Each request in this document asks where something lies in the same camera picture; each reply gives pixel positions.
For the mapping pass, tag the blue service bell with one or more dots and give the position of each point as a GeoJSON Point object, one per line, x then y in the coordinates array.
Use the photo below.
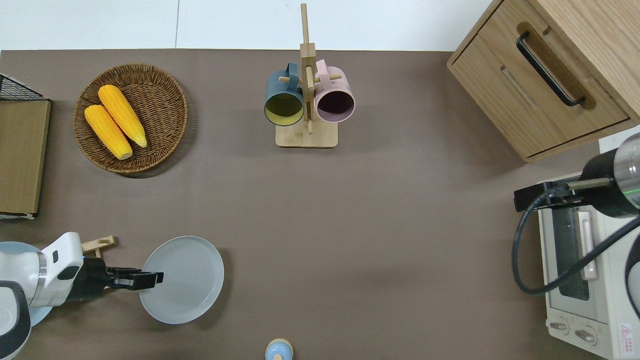
{"type": "Point", "coordinates": [278, 350]}

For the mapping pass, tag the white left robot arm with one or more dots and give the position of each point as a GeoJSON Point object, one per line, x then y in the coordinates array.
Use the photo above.
{"type": "Point", "coordinates": [30, 285]}

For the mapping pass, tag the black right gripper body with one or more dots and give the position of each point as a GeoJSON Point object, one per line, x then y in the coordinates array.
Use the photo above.
{"type": "Point", "coordinates": [607, 195]}

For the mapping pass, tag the white toaster oven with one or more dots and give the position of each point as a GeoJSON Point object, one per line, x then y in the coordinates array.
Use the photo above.
{"type": "Point", "coordinates": [600, 320]}

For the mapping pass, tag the wooden plate rack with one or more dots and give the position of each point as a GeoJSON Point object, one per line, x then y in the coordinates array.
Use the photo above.
{"type": "Point", "coordinates": [97, 245]}

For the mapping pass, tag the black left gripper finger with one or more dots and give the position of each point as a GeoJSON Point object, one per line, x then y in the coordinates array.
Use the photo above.
{"type": "Point", "coordinates": [122, 270]}
{"type": "Point", "coordinates": [145, 281]}

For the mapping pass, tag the dark blue mug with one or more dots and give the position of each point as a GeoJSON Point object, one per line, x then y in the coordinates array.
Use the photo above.
{"type": "Point", "coordinates": [283, 105]}

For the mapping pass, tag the yellow corn cob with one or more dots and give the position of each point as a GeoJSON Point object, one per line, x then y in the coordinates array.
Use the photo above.
{"type": "Point", "coordinates": [122, 115]}
{"type": "Point", "coordinates": [107, 132]}

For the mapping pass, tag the brown wicker basket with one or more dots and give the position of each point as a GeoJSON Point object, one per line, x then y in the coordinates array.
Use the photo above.
{"type": "Point", "coordinates": [160, 115]}

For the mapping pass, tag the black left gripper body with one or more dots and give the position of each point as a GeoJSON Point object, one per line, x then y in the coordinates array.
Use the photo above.
{"type": "Point", "coordinates": [87, 280]}

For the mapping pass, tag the gray plate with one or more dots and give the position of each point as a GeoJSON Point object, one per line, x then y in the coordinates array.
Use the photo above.
{"type": "Point", "coordinates": [185, 280]}

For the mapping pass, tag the pink mug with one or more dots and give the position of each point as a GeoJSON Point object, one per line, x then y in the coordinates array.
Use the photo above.
{"type": "Point", "coordinates": [334, 102]}

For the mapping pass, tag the wooden drawer cabinet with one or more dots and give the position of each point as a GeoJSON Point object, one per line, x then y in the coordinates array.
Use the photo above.
{"type": "Point", "coordinates": [505, 90]}

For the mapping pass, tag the brown table mat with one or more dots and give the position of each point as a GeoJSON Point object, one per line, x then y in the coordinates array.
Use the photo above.
{"type": "Point", "coordinates": [375, 225]}

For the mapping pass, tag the wooden mug tree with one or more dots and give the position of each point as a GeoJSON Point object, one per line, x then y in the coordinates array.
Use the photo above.
{"type": "Point", "coordinates": [306, 137]}

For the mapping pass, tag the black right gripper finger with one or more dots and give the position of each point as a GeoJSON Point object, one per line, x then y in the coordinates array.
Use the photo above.
{"type": "Point", "coordinates": [530, 197]}

